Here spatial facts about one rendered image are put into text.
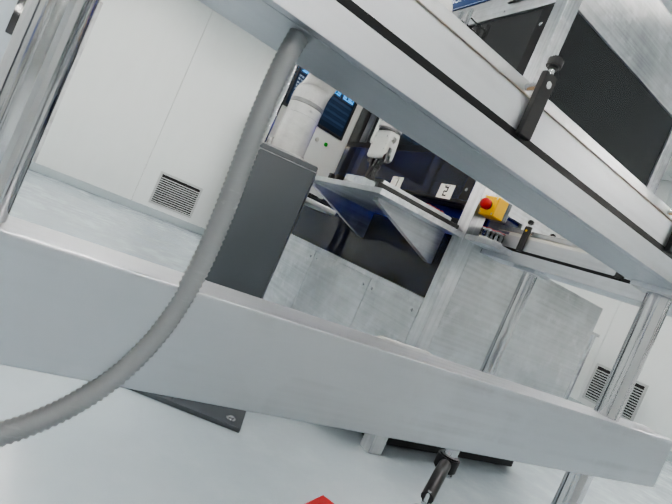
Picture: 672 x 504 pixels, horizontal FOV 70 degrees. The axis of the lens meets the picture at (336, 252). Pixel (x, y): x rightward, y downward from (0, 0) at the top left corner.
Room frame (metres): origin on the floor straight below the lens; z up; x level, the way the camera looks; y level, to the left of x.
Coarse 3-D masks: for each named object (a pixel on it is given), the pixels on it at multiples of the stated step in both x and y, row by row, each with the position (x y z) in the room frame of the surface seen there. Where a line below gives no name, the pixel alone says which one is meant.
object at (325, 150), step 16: (288, 96) 2.36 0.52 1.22; (336, 96) 2.51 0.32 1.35; (336, 112) 2.54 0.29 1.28; (352, 112) 2.59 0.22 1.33; (272, 128) 2.36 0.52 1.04; (320, 128) 2.51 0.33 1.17; (336, 128) 2.56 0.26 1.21; (352, 128) 2.62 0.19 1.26; (320, 144) 2.53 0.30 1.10; (336, 144) 2.59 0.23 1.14; (320, 160) 2.56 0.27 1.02; (336, 160) 2.61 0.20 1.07
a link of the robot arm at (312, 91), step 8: (304, 80) 1.73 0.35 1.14; (312, 80) 1.72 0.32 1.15; (320, 80) 1.72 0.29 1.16; (296, 88) 1.66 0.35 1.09; (304, 88) 1.64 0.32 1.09; (312, 88) 1.63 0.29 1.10; (320, 88) 1.67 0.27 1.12; (328, 88) 1.72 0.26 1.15; (296, 96) 1.64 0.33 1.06; (304, 96) 1.63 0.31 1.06; (312, 96) 1.63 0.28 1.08; (320, 96) 1.65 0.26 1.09; (328, 96) 1.69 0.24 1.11; (312, 104) 1.64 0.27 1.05; (320, 104) 1.65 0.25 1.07; (320, 112) 1.67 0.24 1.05
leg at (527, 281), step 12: (516, 264) 1.69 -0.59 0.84; (528, 276) 1.66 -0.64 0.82; (540, 276) 1.64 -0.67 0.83; (516, 288) 1.68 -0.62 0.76; (528, 288) 1.66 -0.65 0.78; (516, 300) 1.66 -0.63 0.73; (516, 312) 1.66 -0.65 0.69; (504, 324) 1.67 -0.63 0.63; (516, 324) 1.67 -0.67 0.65; (504, 336) 1.66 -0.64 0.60; (492, 348) 1.67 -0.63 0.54; (504, 348) 1.66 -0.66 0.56; (492, 360) 1.66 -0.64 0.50; (492, 372) 1.66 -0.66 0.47; (456, 456) 1.66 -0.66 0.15
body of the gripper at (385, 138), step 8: (384, 128) 1.63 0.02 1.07; (376, 136) 1.68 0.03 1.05; (384, 136) 1.63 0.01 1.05; (392, 136) 1.62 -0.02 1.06; (376, 144) 1.66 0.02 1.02; (384, 144) 1.62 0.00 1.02; (392, 144) 1.62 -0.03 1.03; (368, 152) 1.69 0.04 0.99; (376, 152) 1.64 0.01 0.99; (384, 152) 1.61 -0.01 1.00; (392, 152) 1.63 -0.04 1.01
